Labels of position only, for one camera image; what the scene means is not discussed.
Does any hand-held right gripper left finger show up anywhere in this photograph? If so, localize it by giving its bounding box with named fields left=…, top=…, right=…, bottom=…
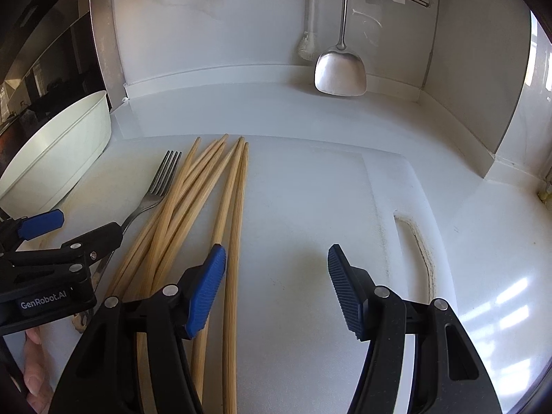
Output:
left=52, top=244, right=227, bottom=414

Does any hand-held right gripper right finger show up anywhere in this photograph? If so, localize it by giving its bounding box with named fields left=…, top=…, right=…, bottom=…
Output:
left=327, top=244, right=494, bottom=414

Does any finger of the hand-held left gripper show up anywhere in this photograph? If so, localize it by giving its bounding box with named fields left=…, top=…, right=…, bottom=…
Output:
left=4, top=222, right=124, bottom=274
left=0, top=209, right=65, bottom=248

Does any white plastic basin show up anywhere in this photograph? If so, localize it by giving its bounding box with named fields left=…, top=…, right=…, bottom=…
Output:
left=0, top=90, right=113, bottom=220

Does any steel fork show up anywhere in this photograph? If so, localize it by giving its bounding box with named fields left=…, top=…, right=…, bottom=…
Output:
left=73, top=151, right=183, bottom=333

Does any bundle of bamboo chopsticks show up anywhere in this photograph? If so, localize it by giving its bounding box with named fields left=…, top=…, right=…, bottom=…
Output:
left=103, top=134, right=229, bottom=414

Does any person's left hand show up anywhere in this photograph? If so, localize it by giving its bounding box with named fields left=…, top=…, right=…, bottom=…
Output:
left=22, top=327, right=55, bottom=412

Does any white cutting board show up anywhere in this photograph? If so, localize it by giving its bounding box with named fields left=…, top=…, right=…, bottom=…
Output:
left=43, top=135, right=458, bottom=414

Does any black glass appliance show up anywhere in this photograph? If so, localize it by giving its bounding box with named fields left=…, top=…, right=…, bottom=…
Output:
left=0, top=0, right=113, bottom=139

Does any steel spatula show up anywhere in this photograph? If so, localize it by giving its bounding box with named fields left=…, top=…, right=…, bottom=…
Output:
left=314, top=0, right=368, bottom=96

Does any white bottle brush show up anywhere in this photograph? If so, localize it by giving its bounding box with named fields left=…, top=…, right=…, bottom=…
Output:
left=297, top=0, right=320, bottom=62

